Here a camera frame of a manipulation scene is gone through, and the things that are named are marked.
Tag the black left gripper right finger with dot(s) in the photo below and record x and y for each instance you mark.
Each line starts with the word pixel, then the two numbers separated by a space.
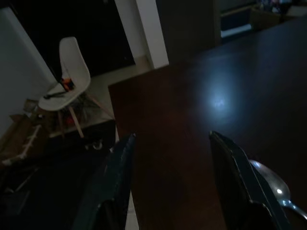
pixel 235 182

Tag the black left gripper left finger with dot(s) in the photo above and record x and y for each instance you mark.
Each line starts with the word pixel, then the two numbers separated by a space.
pixel 112 189

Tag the silver metal spoon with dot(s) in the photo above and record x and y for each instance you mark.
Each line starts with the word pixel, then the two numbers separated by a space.
pixel 268 177

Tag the black floor mat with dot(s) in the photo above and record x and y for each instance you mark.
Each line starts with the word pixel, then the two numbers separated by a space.
pixel 60 167

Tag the small red object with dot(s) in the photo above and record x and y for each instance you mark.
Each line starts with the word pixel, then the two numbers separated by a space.
pixel 69 119

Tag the dark brown wooden table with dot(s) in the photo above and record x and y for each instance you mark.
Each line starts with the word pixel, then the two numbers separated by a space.
pixel 180 119

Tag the open brown cardboard box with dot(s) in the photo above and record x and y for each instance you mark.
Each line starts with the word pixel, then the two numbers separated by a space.
pixel 21 134

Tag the small orange and black device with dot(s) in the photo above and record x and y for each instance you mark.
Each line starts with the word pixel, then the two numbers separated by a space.
pixel 67 84

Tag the white plastic chair wooden legs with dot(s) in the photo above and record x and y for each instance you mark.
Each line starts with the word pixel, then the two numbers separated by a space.
pixel 72 62

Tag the cardboard box full of clutter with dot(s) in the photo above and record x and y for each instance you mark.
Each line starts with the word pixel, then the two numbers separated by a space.
pixel 266 14

